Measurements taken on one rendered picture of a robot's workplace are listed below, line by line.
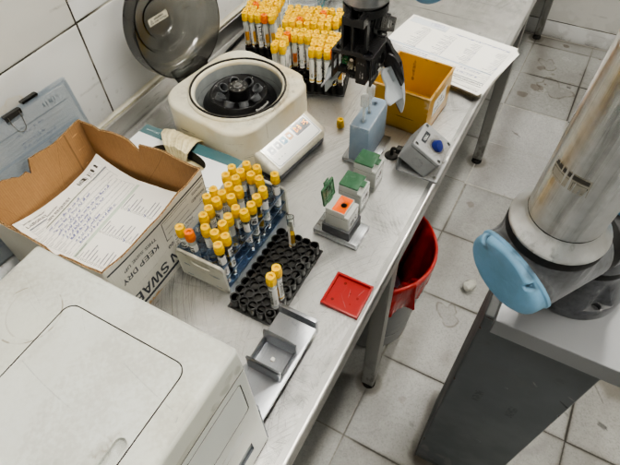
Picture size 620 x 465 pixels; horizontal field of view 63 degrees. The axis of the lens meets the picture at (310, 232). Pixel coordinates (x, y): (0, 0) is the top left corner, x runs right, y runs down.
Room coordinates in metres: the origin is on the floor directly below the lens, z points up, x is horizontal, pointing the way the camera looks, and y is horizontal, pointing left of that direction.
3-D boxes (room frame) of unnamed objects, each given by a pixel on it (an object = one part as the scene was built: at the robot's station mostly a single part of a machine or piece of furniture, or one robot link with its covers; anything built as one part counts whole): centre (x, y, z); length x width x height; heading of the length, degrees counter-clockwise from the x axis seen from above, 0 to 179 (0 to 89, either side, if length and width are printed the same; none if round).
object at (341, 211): (0.58, -0.06, 0.92); 0.05 x 0.04 x 0.06; 58
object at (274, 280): (0.48, 0.06, 0.93); 0.17 x 0.09 x 0.11; 150
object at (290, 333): (0.29, 0.08, 0.92); 0.21 x 0.07 x 0.05; 149
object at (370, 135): (0.79, -0.13, 0.92); 0.10 x 0.07 x 0.10; 151
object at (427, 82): (0.91, -0.24, 0.93); 0.13 x 0.13 x 0.10; 56
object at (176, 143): (0.73, 0.24, 0.92); 0.24 x 0.12 x 0.10; 59
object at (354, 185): (0.64, -0.09, 0.91); 0.05 x 0.04 x 0.07; 59
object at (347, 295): (0.44, -0.06, 0.88); 0.07 x 0.07 x 0.01; 59
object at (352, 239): (0.58, -0.06, 0.89); 0.09 x 0.05 x 0.04; 58
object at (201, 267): (0.57, 0.13, 0.91); 0.20 x 0.10 x 0.07; 149
